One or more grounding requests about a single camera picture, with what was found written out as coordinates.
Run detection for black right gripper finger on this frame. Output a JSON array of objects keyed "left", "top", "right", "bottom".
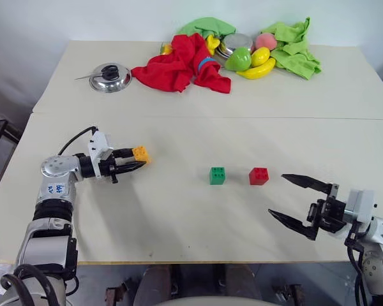
[
  {"left": 267, "top": 208, "right": 322, "bottom": 242},
  {"left": 280, "top": 173, "right": 340, "bottom": 200}
]

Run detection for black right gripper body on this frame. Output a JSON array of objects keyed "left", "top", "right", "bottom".
[{"left": 306, "top": 196, "right": 348, "bottom": 236}]

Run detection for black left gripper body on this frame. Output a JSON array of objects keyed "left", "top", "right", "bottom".
[{"left": 100, "top": 149, "right": 124, "bottom": 185}]

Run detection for yellow toy brick cube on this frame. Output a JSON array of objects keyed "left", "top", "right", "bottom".
[{"left": 131, "top": 145, "right": 152, "bottom": 166}]

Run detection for red toy brick cube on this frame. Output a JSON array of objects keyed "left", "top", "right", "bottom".
[{"left": 248, "top": 167, "right": 270, "bottom": 186}]

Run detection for steel pot lid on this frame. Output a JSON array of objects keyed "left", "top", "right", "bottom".
[{"left": 89, "top": 62, "right": 133, "bottom": 94}]

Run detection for green toy brick cube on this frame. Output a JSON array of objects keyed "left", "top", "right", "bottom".
[{"left": 209, "top": 166, "right": 227, "bottom": 186}]

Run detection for red cloth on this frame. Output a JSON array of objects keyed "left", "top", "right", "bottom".
[{"left": 130, "top": 33, "right": 232, "bottom": 94}]

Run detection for yellow toy banana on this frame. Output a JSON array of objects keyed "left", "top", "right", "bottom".
[{"left": 236, "top": 57, "right": 277, "bottom": 80}]

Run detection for green cloth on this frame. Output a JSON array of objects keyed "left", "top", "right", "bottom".
[
  {"left": 259, "top": 17, "right": 323, "bottom": 81},
  {"left": 175, "top": 17, "right": 237, "bottom": 38}
]

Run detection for yellow toy lemon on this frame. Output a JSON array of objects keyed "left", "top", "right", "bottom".
[{"left": 250, "top": 47, "right": 271, "bottom": 68}]

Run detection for yellow toy pepper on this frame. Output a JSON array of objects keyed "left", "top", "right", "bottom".
[{"left": 206, "top": 34, "right": 222, "bottom": 55}]

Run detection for green toy pear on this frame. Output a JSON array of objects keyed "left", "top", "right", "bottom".
[{"left": 224, "top": 47, "right": 253, "bottom": 72}]

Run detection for pink toy peach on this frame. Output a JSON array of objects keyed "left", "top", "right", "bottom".
[{"left": 254, "top": 33, "right": 278, "bottom": 52}]

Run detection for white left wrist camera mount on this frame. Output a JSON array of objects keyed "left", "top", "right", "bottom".
[{"left": 87, "top": 131, "right": 115, "bottom": 179}]

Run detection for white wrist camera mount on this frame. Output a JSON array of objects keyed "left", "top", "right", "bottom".
[
  {"left": 87, "top": 131, "right": 115, "bottom": 179},
  {"left": 343, "top": 188, "right": 377, "bottom": 240}
]

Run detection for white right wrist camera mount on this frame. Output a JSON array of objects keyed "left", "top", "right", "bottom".
[{"left": 343, "top": 188, "right": 377, "bottom": 240}]

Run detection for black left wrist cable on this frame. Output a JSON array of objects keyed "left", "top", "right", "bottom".
[{"left": 57, "top": 126, "right": 99, "bottom": 156}]

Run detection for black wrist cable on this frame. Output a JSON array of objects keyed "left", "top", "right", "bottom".
[
  {"left": 57, "top": 126, "right": 99, "bottom": 156},
  {"left": 344, "top": 234, "right": 370, "bottom": 306}
]

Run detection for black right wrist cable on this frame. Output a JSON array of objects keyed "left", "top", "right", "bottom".
[{"left": 344, "top": 234, "right": 370, "bottom": 306}]

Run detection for black handled scissors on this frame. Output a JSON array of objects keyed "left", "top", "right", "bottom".
[{"left": 74, "top": 64, "right": 119, "bottom": 82}]

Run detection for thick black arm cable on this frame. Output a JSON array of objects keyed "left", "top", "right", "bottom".
[{"left": 0, "top": 263, "right": 62, "bottom": 306}]

